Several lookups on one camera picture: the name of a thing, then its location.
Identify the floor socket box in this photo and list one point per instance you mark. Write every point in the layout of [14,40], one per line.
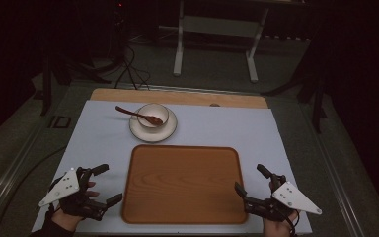
[59,122]

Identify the metal floor rail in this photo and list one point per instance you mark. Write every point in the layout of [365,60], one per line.
[10,171]
[339,184]

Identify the person's right hand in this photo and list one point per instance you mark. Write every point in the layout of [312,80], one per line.
[276,228]

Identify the wooden tray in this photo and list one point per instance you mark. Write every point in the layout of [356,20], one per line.
[183,184]

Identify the pale blue table mat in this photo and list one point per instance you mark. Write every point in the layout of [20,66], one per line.
[105,138]

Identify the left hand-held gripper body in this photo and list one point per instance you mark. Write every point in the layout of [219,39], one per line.
[66,186]

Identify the white saucer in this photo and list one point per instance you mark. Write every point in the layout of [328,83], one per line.
[151,133]

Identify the brown wooden spoon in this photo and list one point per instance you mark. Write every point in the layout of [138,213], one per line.
[135,114]

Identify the white bowl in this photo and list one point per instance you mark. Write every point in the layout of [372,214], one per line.
[149,111]

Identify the black stand legs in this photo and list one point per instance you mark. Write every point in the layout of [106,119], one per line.
[312,89]
[62,69]

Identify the person's left hand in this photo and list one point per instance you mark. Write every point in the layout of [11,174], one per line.
[66,220]

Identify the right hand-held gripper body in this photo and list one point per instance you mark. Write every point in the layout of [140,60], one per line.
[294,199]

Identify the white metal stand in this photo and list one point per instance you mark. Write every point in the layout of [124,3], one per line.
[217,28]

